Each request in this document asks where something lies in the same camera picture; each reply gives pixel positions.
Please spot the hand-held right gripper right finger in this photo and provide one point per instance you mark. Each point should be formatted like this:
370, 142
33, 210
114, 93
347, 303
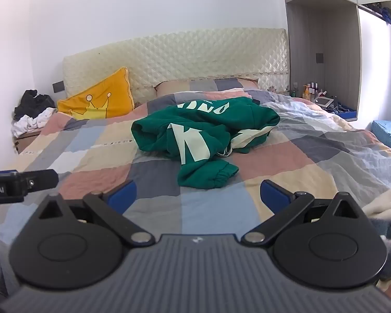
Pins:
273, 193

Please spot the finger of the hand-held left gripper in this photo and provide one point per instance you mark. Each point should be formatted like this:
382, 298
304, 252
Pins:
42, 179

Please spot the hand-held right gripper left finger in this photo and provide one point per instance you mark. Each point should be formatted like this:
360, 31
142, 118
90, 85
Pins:
123, 194

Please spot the green printed sweatshirt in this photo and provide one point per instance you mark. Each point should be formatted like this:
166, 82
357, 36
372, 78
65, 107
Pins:
202, 130

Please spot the white crumpled clothes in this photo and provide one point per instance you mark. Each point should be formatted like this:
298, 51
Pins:
32, 122

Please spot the patchwork checked quilt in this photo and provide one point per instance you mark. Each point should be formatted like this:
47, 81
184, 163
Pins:
273, 159

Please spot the wooden nightstand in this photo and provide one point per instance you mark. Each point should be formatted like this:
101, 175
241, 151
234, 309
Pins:
24, 141

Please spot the person's grey pants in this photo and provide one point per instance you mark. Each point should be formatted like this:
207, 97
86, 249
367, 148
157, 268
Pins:
0, 267

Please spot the yellow crown pillow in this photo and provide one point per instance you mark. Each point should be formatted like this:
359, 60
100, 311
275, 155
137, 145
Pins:
101, 97

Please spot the orange bottle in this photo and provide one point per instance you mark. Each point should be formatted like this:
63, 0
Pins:
306, 95

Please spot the white small device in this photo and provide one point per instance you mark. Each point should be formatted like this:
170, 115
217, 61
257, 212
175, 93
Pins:
324, 101

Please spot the blue tray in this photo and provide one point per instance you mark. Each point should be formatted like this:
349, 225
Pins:
347, 113

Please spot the white fleece blanket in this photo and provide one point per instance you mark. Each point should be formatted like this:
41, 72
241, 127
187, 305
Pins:
384, 203

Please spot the dark cosmetic bottles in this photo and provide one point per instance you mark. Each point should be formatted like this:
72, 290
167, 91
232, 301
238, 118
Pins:
313, 88

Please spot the blue upholstered seat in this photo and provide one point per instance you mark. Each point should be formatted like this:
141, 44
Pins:
389, 135

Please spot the patchwork checked pillow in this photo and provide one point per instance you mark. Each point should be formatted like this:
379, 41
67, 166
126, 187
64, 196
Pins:
198, 84

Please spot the dark socket in niche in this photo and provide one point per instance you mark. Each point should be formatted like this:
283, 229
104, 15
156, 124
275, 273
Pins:
319, 57

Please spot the cream quilted headboard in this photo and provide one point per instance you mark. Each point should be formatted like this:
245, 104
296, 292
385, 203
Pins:
182, 58

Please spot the grey wardrobe unit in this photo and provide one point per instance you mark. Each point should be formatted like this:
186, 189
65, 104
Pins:
329, 22

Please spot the blue cloth bundle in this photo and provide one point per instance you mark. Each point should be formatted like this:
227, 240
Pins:
386, 12

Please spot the dark wall socket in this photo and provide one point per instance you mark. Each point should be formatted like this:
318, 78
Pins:
57, 86

